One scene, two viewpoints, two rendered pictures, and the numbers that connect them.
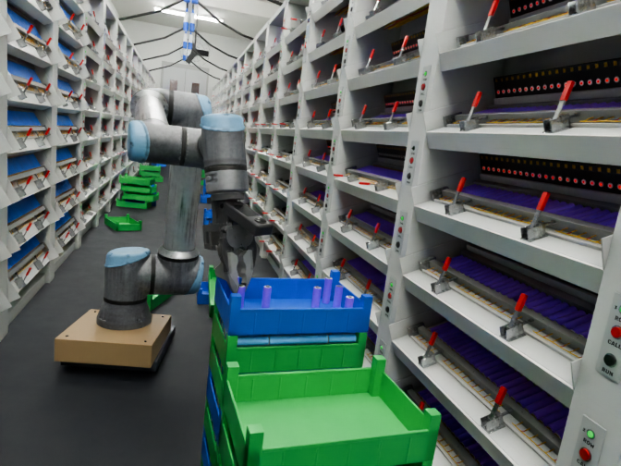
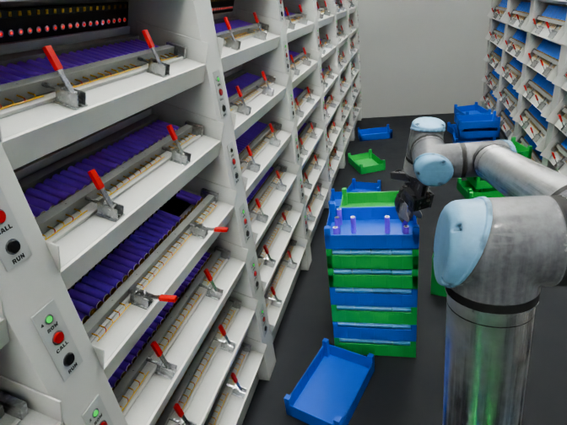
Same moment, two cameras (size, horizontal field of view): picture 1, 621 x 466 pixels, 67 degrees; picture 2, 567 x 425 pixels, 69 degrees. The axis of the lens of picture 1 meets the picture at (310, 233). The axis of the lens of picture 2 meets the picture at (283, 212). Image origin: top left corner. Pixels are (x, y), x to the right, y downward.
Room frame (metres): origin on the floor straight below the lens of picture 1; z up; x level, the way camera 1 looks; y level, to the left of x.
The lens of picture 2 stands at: (2.16, 0.50, 1.23)
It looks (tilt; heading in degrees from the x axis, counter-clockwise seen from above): 27 degrees down; 215
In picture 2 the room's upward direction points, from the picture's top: 8 degrees counter-clockwise
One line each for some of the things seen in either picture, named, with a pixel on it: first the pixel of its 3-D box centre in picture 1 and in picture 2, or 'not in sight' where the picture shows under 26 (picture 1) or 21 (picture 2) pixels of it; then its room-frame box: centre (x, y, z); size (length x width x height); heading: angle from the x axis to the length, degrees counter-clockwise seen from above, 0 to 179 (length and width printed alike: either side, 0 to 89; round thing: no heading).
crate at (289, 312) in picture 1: (289, 298); (370, 223); (0.98, 0.03, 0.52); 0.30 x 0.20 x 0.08; 110
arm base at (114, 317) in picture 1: (125, 308); not in sight; (1.63, 0.65, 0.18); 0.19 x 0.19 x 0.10
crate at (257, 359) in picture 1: (286, 332); (371, 243); (0.98, 0.03, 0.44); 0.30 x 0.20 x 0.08; 110
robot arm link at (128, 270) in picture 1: (129, 272); not in sight; (1.64, 0.64, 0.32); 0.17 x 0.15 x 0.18; 112
